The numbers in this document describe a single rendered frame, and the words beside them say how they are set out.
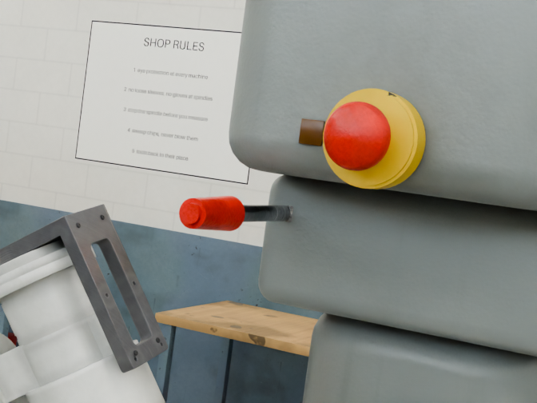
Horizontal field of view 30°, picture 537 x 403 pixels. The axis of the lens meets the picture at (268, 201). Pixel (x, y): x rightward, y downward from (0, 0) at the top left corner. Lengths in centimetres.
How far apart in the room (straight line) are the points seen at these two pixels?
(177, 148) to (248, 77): 516
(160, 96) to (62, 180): 85
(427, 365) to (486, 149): 21
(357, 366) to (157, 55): 525
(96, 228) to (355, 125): 16
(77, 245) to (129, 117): 550
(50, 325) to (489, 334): 31
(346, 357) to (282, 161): 19
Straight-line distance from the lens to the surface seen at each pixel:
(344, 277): 73
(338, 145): 58
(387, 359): 76
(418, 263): 71
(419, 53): 62
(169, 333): 495
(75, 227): 53
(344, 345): 77
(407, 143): 59
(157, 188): 589
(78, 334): 54
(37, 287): 54
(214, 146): 571
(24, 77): 651
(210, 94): 575
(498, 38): 61
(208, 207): 62
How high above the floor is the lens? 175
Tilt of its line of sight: 3 degrees down
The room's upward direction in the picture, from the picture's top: 8 degrees clockwise
